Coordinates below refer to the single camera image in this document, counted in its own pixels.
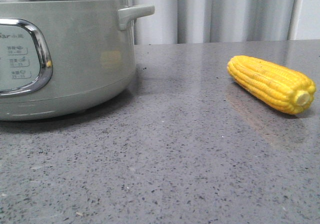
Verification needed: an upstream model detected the sage green electric pot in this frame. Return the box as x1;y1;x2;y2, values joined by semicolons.
0;0;155;121

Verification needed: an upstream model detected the yellow corn cob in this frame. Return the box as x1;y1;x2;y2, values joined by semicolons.
227;56;316;115

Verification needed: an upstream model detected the white pleated curtain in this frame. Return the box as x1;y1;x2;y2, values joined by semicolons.
119;0;320;45

